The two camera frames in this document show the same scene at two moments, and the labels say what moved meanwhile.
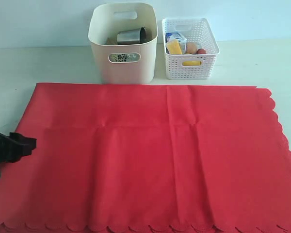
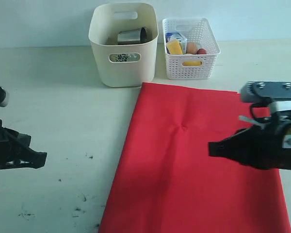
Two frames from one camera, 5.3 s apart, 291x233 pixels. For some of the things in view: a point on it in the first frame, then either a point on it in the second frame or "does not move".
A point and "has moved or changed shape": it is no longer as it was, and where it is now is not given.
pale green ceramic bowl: [124, 57] does not move
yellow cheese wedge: [173, 47] does not move
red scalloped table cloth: [122, 158] has moved or changed shape
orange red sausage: [201, 51] does not move
